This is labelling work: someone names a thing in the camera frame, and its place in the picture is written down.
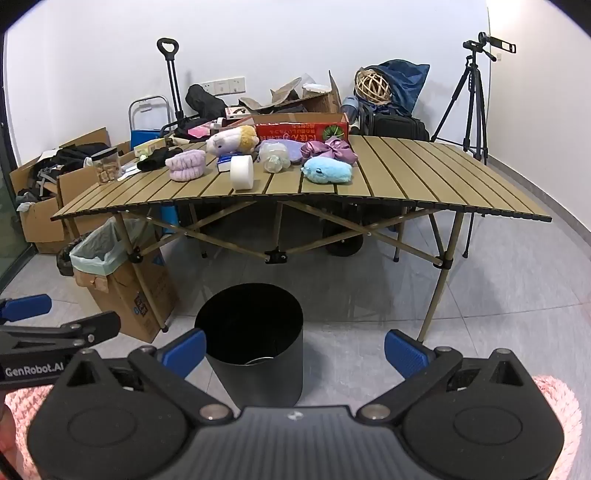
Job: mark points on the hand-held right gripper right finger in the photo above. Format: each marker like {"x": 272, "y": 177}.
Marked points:
{"x": 406, "y": 353}

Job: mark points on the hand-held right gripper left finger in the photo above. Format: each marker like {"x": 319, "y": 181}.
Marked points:
{"x": 184, "y": 353}

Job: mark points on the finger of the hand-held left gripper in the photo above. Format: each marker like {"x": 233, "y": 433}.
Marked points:
{"x": 27, "y": 307}
{"x": 87, "y": 325}

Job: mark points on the black round bin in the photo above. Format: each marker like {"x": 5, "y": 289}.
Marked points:
{"x": 258, "y": 378}

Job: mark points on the white and yellow plush toy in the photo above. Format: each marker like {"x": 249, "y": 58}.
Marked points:
{"x": 231, "y": 141}

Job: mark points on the purple woven pouch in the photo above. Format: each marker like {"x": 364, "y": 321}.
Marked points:
{"x": 295, "y": 147}

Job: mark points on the person's left leg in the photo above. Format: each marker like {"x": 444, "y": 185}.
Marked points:
{"x": 25, "y": 410}

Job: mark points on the printed cardboard box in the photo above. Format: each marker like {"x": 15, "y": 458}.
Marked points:
{"x": 134, "y": 295}

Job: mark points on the black plastic bag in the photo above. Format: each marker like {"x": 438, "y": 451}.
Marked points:
{"x": 69, "y": 258}

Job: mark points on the green plastic bag liner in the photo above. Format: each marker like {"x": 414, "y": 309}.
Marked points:
{"x": 99, "y": 249}

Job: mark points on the large open cardboard box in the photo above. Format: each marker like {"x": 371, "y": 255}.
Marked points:
{"x": 41, "y": 221}

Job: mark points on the glass door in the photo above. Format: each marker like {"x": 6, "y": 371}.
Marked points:
{"x": 9, "y": 207}

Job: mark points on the blue foam roll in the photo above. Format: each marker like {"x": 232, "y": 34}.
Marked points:
{"x": 168, "y": 213}

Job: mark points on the clear snack jar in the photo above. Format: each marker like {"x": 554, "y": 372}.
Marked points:
{"x": 107, "y": 168}

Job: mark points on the black backpack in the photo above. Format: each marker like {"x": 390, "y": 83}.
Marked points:
{"x": 74, "y": 154}

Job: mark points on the clear plastic wrapper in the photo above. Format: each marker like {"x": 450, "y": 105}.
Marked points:
{"x": 128, "y": 170}

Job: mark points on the tan slatted folding table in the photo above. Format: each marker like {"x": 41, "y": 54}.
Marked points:
{"x": 415, "y": 175}

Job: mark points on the black cloth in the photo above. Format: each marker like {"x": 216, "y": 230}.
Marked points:
{"x": 154, "y": 159}

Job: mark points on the pale yellow box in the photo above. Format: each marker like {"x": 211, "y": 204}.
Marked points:
{"x": 147, "y": 147}

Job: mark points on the white tape roll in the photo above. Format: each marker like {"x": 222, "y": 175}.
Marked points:
{"x": 242, "y": 173}

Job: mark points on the blue and white tissue pack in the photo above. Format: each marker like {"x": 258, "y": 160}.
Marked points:
{"x": 224, "y": 162}

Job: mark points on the light blue plush toy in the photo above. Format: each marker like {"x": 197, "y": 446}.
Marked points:
{"x": 328, "y": 170}

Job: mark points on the white and blue folding stool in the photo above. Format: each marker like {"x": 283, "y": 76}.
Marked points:
{"x": 143, "y": 131}

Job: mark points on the crumpled clear plastic bottle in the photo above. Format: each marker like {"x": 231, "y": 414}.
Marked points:
{"x": 274, "y": 159}

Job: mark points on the pink cloth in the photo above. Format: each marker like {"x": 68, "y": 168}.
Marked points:
{"x": 201, "y": 131}

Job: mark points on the red cardboard box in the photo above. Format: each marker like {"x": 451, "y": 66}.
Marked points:
{"x": 286, "y": 131}

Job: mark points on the blue grey flask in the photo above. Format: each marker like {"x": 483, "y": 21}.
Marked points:
{"x": 349, "y": 110}

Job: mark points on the black duffel bag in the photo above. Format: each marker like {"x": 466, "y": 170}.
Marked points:
{"x": 205, "y": 101}

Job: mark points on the black tripod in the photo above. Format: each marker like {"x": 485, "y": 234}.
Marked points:
{"x": 473, "y": 101}

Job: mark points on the torn brown cardboard box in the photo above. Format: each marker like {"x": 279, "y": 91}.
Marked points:
{"x": 318, "y": 101}

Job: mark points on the woven rattan ball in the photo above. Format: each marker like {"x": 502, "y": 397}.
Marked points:
{"x": 373, "y": 87}

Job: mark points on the blue fabric bag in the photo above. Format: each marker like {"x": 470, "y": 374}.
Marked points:
{"x": 408, "y": 83}

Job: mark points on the white wall socket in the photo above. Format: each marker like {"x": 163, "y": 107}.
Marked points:
{"x": 223, "y": 85}
{"x": 208, "y": 86}
{"x": 238, "y": 84}

